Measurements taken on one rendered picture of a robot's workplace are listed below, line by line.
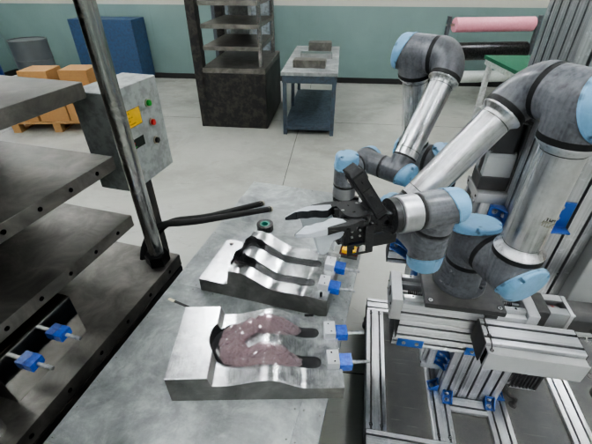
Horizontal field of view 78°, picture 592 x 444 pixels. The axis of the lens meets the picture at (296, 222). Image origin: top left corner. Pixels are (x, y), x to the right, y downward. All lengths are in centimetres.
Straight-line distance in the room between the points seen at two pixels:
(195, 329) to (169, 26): 737
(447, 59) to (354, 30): 632
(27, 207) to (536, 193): 127
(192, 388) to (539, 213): 98
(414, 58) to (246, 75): 394
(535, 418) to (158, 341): 163
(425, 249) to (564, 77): 40
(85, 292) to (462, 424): 167
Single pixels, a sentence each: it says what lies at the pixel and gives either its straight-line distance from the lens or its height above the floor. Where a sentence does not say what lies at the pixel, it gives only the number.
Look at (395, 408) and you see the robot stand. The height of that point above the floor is 21.
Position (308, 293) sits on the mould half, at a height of 89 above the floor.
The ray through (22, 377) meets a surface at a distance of 141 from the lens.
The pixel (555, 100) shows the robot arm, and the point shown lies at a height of 163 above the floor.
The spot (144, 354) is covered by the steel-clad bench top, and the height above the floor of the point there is 80.
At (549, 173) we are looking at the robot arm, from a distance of 90.
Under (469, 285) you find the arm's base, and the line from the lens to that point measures 117.
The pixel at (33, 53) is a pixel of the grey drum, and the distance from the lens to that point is 788.
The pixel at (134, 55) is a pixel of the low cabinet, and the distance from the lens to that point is 801.
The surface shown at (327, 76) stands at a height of 77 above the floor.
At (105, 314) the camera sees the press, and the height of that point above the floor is 79.
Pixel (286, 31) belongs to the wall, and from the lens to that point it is 761.
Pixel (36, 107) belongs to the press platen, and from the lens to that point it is 129.
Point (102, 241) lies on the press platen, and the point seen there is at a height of 103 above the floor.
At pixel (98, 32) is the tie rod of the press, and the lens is 132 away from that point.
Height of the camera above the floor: 183
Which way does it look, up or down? 35 degrees down
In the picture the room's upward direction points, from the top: straight up
